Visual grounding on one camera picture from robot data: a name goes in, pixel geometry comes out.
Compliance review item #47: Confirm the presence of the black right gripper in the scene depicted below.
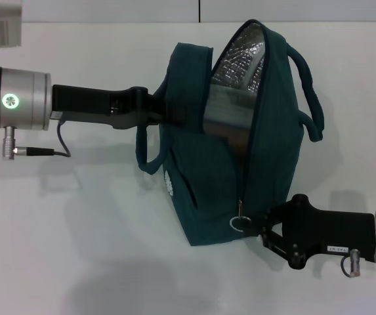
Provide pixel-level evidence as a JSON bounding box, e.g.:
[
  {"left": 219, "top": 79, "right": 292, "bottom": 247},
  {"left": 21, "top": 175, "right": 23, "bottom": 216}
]
[{"left": 238, "top": 193, "right": 376, "bottom": 270}]

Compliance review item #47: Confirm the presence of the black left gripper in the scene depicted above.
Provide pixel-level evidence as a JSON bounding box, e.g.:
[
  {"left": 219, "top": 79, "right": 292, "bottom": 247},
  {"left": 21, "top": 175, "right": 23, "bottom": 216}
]
[{"left": 49, "top": 84, "right": 178, "bottom": 131}]

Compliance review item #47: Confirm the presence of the dark teal insulated bag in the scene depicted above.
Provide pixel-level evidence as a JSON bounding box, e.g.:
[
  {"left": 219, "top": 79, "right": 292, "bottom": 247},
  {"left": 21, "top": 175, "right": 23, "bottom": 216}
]
[{"left": 135, "top": 18, "right": 325, "bottom": 247}]

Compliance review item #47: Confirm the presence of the clear container with blue rim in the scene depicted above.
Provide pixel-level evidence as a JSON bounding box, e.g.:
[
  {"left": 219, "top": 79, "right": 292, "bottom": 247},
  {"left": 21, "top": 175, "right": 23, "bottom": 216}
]
[{"left": 203, "top": 81, "right": 261, "bottom": 158}]

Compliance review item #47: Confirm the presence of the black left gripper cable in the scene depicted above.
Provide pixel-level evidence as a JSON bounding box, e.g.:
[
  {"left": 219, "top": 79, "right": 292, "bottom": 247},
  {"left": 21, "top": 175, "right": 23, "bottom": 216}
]
[{"left": 2, "top": 118, "right": 73, "bottom": 161}]

